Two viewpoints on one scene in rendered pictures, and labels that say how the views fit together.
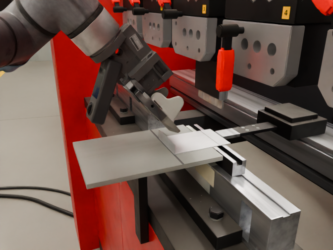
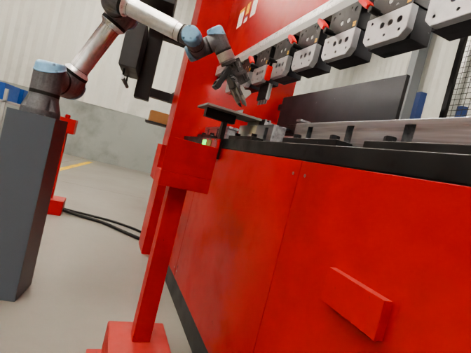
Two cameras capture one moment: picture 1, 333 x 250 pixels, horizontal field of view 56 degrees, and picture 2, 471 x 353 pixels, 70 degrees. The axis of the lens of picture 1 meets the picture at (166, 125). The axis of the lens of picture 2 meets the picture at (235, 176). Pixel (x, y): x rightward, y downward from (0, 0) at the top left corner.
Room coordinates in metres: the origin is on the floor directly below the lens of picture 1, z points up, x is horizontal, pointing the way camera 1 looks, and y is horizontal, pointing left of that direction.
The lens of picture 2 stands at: (-1.00, -0.09, 0.78)
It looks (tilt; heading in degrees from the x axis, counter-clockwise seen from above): 2 degrees down; 1
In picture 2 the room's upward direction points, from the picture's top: 14 degrees clockwise
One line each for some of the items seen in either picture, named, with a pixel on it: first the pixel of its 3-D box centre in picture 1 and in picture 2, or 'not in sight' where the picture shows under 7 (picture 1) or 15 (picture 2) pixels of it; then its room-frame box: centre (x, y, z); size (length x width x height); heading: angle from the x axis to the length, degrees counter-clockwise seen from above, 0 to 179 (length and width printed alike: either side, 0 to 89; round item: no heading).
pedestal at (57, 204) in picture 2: not in sight; (56, 162); (1.77, 1.45, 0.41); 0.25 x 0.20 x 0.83; 113
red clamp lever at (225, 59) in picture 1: (229, 58); (270, 69); (0.46, -0.09, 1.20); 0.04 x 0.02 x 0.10; 113
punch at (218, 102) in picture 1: (210, 80); (263, 94); (0.63, -0.09, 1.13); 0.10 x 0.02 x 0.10; 23
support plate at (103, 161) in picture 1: (144, 151); (228, 113); (0.57, 0.05, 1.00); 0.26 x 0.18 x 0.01; 113
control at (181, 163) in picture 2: not in sight; (183, 158); (0.13, 0.12, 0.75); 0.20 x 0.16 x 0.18; 23
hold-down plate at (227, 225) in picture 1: (191, 194); (244, 140); (0.57, -0.05, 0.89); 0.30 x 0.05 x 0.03; 23
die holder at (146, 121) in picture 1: (135, 101); (219, 134); (1.14, 0.12, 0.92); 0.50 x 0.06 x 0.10; 23
